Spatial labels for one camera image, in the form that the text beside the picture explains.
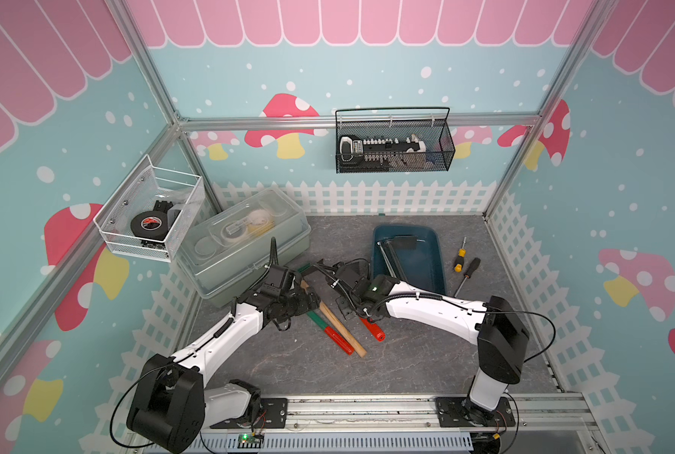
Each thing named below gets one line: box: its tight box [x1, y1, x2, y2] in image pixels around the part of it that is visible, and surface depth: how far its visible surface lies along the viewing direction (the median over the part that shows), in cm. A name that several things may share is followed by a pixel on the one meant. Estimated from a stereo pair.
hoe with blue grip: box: [376, 240, 403, 281], surface depth 103 cm
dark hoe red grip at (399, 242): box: [381, 235, 417, 283], surface depth 108 cm
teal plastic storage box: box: [371, 224, 447, 295], surface depth 108 cm
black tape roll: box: [130, 210, 171, 241], surface depth 71 cm
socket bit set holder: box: [339, 134, 427, 167], surface depth 90 cm
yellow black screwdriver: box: [453, 236, 468, 274], surface depth 108 cm
